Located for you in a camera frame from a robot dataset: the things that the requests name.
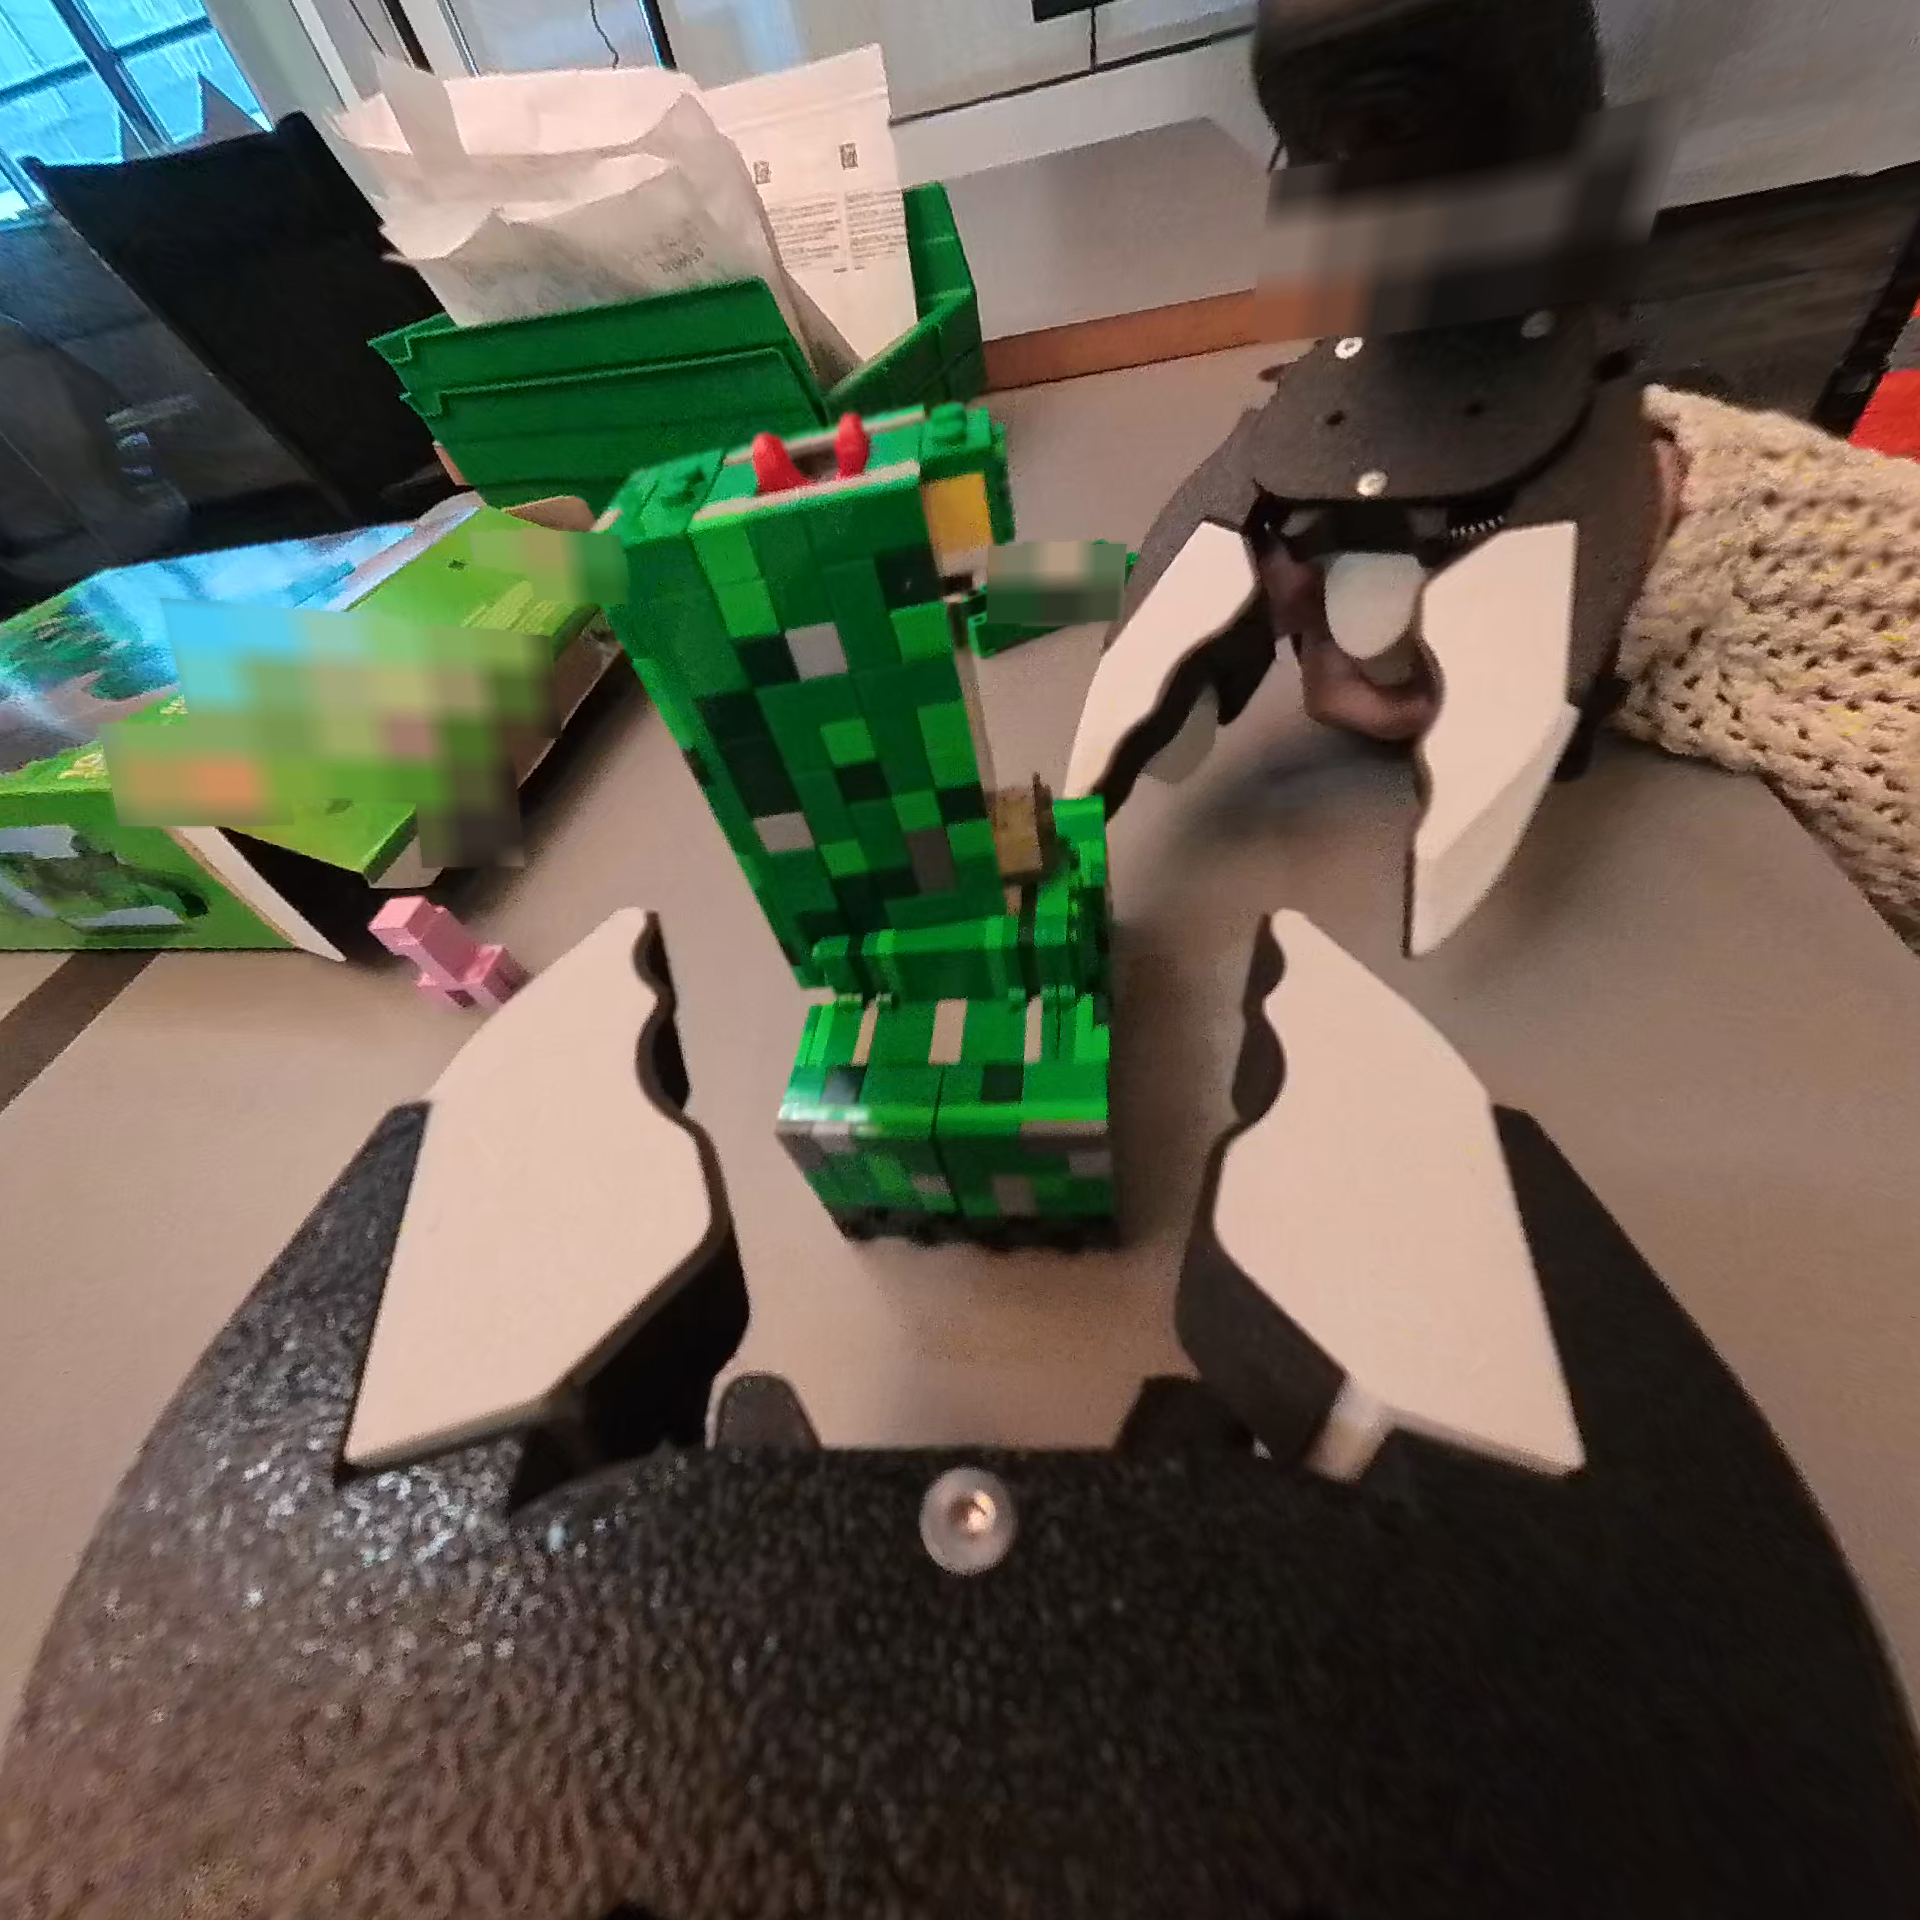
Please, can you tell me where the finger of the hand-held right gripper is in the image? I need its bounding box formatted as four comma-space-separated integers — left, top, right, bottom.
1064, 516, 1268, 807
1400, 516, 1586, 959

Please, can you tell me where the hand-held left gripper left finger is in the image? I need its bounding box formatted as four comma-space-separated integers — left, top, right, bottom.
344, 907, 753, 1479

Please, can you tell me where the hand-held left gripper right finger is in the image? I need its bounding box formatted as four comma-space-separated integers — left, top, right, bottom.
1177, 907, 1589, 1482

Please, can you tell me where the green lego creeper figure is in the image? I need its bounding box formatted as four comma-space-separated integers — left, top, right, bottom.
598, 403, 1121, 1248

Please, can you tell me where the person's right forearm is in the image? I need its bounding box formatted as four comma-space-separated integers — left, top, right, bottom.
1611, 381, 1920, 950

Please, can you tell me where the pink lego pig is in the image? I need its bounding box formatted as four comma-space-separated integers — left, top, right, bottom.
370, 896, 531, 1010

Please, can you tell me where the green lego set box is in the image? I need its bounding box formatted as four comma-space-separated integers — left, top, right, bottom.
0, 496, 633, 958

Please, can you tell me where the person's right hand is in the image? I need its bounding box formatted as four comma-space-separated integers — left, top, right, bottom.
1294, 638, 1453, 744

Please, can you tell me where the flat white paper bag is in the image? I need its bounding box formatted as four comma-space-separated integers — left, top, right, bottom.
704, 46, 921, 368

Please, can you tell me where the green plastic bin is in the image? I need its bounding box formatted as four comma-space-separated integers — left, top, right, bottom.
370, 180, 989, 511

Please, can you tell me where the crumpled white paper bag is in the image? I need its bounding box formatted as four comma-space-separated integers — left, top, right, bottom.
323, 59, 785, 328

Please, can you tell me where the window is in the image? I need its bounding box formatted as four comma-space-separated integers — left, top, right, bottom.
0, 0, 275, 212

